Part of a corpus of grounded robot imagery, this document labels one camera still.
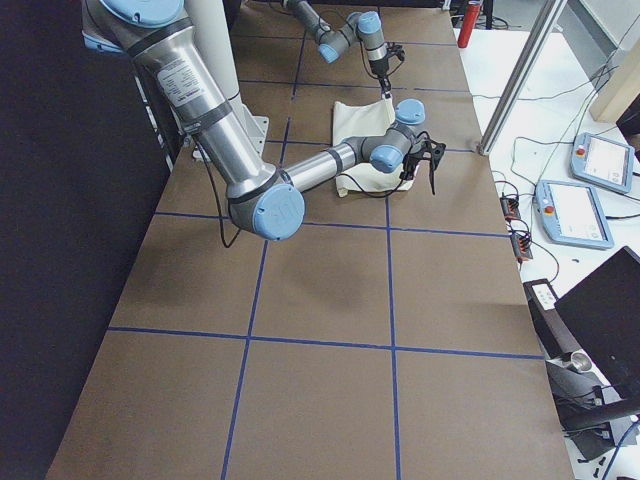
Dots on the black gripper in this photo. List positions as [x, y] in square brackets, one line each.
[413, 162]
[378, 66]

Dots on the cream long sleeve shirt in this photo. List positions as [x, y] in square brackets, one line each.
[360, 130]

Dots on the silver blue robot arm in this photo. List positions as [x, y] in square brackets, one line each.
[185, 47]
[359, 28]

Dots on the black orange connector box far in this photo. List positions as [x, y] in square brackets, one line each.
[510, 208]

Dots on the black orange connector box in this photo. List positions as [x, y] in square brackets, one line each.
[521, 245]
[510, 208]

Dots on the red cylinder bottle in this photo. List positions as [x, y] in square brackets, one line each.
[471, 13]

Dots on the black orange connector box near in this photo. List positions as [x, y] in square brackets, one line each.
[521, 245]

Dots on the near teach pendant tablet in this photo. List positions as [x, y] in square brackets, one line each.
[572, 215]

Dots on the teach pendant tablet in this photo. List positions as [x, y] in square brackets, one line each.
[572, 215]
[603, 162]

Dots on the far teach pendant tablet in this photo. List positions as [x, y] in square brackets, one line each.
[603, 162]

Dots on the black box white label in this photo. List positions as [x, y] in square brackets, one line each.
[553, 333]

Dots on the wooden board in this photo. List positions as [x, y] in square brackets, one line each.
[621, 90]

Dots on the black monitor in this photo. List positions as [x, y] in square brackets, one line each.
[602, 313]

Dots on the silver metal cup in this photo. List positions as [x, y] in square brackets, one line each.
[577, 361]

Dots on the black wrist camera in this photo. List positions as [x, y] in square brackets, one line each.
[395, 50]
[433, 152]

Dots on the aluminium frame post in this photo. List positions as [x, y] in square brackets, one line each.
[536, 40]

